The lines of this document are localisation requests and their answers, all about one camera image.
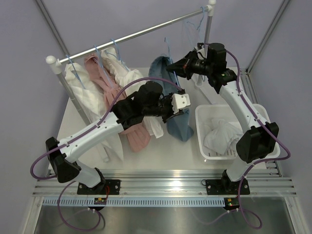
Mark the blue hanger of dress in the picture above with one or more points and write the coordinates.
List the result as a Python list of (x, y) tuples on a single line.
[(99, 61)]

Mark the white shirt on hanger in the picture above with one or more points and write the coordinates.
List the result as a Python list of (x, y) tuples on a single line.
[(91, 99)]

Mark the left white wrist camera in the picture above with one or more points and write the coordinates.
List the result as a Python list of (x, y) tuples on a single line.
[(180, 102)]

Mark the pink dress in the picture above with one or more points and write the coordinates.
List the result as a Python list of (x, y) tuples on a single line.
[(137, 135)]

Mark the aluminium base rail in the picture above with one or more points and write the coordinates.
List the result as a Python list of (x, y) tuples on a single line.
[(178, 183)]

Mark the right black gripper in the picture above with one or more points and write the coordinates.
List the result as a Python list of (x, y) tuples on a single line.
[(183, 68)]

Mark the blue hanger of blouse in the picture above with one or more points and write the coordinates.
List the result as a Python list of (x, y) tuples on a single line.
[(118, 55)]

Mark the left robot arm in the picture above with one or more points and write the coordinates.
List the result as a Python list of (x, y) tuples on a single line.
[(148, 101)]

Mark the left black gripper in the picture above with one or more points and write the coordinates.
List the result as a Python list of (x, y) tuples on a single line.
[(171, 114)]

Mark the blue denim skirt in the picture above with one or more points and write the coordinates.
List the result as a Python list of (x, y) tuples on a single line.
[(178, 126)]

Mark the white plastic basket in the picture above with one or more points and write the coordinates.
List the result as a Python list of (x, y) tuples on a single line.
[(204, 114)]

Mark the blue hanger of denim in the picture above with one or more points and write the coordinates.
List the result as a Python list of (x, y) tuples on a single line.
[(170, 56)]

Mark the blue hanger of shirt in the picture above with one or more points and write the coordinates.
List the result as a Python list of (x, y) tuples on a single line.
[(75, 71)]

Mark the white ruffled blouse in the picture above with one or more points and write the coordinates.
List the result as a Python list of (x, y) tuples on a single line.
[(123, 76)]

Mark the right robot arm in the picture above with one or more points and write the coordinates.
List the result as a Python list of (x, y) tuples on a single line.
[(259, 135)]

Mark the white slotted cable duct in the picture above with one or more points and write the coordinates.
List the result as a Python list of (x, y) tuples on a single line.
[(135, 202)]

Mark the light blue white skirt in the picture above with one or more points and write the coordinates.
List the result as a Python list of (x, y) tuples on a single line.
[(222, 137)]

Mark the metal clothes rack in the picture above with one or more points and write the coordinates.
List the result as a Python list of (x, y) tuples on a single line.
[(56, 64)]

